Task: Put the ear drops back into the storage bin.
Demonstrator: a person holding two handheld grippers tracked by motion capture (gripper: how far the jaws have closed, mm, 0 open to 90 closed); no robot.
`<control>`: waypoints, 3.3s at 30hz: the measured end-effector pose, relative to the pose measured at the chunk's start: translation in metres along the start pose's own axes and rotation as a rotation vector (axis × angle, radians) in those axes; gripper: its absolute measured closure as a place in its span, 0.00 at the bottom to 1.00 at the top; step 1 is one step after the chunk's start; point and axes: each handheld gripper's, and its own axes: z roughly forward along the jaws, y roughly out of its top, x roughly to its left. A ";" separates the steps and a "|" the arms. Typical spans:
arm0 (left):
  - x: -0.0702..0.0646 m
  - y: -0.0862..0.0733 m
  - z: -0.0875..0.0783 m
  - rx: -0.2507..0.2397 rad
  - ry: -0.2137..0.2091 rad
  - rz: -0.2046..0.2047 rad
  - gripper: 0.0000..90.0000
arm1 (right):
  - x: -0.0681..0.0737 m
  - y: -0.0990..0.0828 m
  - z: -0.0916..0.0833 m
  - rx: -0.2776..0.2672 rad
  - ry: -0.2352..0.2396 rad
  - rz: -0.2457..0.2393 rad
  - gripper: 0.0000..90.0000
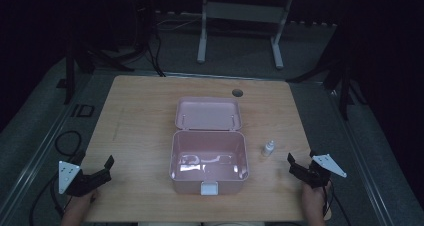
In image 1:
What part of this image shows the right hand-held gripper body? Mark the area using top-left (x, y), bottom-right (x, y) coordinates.
top-left (298, 149), bottom-right (348, 190)

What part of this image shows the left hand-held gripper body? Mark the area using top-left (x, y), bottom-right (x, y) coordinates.
top-left (58, 159), bottom-right (102, 198)

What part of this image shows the person's left hand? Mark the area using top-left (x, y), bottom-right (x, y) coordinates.
top-left (68, 188), bottom-right (100, 214)

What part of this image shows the person's right hand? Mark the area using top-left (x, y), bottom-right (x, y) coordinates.
top-left (301, 180), bottom-right (333, 218)

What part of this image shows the small white bottle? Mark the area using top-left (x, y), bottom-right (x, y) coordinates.
top-left (261, 139), bottom-right (277, 158)

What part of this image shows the pink plastic box with lid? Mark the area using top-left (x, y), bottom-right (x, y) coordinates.
top-left (168, 96), bottom-right (251, 197)

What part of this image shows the black tripod stand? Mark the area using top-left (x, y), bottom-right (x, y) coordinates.
top-left (285, 25), bottom-right (368, 122)
top-left (55, 35), bottom-right (135, 106)

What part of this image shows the black device with red light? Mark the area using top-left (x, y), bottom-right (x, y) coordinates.
top-left (132, 0), bottom-right (155, 51)

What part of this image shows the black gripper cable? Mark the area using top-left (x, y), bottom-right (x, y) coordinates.
top-left (321, 181), bottom-right (352, 226)
top-left (29, 171), bottom-right (73, 226)

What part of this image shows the black looped floor cable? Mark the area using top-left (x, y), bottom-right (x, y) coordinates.
top-left (54, 130), bottom-right (86, 164)

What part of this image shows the black floor bracket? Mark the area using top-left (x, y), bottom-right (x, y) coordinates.
top-left (70, 103), bottom-right (96, 118)

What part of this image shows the black hanging cable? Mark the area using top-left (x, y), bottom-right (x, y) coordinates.
top-left (145, 27), bottom-right (167, 78)

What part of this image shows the white metal stand frame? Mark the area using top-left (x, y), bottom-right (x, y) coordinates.
top-left (196, 0), bottom-right (296, 70)

